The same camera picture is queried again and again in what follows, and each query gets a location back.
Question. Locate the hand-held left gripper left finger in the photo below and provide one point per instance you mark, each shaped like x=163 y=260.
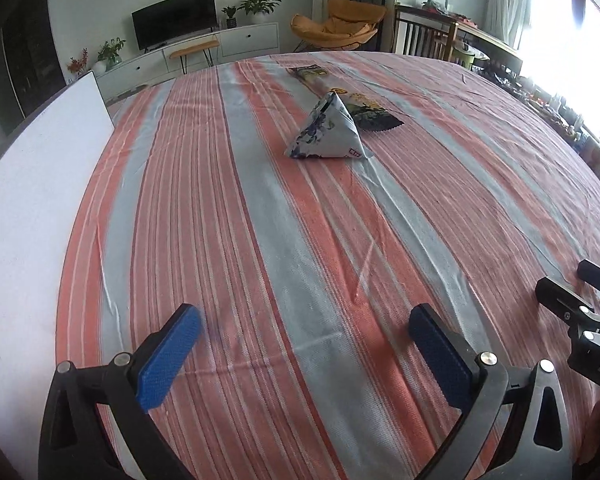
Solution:
x=172 y=355

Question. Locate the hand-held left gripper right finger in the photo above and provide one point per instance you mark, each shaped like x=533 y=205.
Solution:
x=440 y=355

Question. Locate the orange grey striped tablecloth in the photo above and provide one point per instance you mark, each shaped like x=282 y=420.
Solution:
x=230 y=235

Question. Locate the row of windowsill trinkets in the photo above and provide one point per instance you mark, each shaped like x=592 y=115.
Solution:
x=565 y=115

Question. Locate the white board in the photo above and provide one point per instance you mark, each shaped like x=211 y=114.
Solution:
x=30 y=210

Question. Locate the blue white pyramid packet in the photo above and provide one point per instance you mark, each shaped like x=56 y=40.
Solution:
x=330 y=132

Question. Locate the black yellow snack packet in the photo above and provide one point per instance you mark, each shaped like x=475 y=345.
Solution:
x=375 y=112

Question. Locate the dark wooden table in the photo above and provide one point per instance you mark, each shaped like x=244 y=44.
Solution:
x=490 y=42

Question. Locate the green pot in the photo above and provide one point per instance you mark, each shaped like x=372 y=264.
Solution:
x=465 y=55

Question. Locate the white sheer curtain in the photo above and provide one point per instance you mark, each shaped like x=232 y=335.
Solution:
x=505 y=0

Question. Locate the dark wooden chair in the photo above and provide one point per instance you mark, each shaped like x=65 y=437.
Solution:
x=420 y=32

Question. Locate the red flower plant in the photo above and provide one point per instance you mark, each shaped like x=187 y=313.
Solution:
x=77 y=64

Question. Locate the wooden stool with metal legs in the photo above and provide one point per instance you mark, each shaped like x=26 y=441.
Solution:
x=194 y=47

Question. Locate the bushy green potted plant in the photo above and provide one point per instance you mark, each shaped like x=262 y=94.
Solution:
x=111 y=51

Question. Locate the white television cabinet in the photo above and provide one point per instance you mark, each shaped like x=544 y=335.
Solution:
x=250 y=37

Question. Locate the dark glass cabinet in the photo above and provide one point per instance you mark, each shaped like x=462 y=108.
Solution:
x=25 y=60

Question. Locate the black television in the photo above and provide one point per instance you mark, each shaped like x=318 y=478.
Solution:
x=175 y=17

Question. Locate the small green potted plant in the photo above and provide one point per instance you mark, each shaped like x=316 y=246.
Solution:
x=230 y=15

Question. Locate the orange lounge chair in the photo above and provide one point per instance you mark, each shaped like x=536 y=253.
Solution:
x=337 y=22

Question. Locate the large green potted plant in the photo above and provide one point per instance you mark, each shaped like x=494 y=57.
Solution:
x=257 y=5

